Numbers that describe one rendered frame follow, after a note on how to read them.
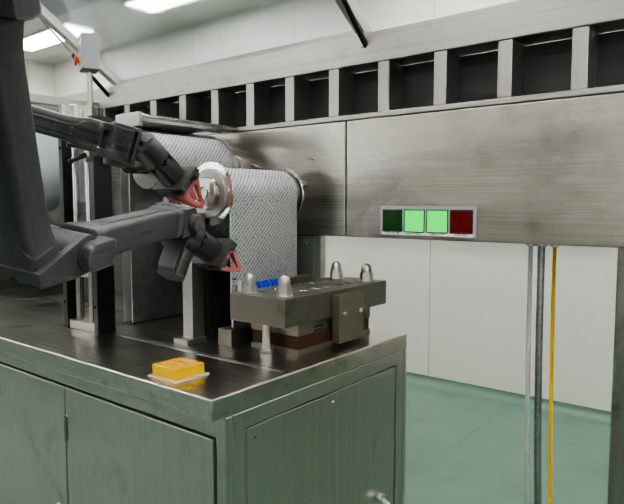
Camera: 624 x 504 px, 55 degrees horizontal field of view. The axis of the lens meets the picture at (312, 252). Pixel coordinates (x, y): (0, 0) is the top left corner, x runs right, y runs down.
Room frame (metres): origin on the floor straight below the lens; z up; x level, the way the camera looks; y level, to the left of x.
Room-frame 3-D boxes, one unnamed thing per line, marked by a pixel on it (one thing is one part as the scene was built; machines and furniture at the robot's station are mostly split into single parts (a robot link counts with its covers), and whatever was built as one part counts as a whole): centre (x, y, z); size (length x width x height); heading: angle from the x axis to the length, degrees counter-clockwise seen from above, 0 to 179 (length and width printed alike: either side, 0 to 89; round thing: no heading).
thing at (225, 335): (1.46, 0.11, 0.92); 0.28 x 0.04 x 0.04; 142
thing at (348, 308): (1.37, -0.09, 0.96); 0.10 x 0.03 x 0.11; 142
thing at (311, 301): (1.41, 0.00, 1.00); 0.40 x 0.16 x 0.06; 142
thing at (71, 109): (1.93, 0.74, 1.50); 0.14 x 0.14 x 0.06
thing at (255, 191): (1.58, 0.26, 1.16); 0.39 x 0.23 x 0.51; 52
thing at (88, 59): (1.76, 0.65, 1.66); 0.07 x 0.07 x 0.10; 29
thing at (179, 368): (1.11, 0.25, 0.91); 0.07 x 0.07 x 0.02; 52
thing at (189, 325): (1.39, 0.29, 1.05); 0.06 x 0.05 x 0.31; 142
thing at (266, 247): (1.45, 0.11, 1.11); 0.23 x 0.01 x 0.18; 142
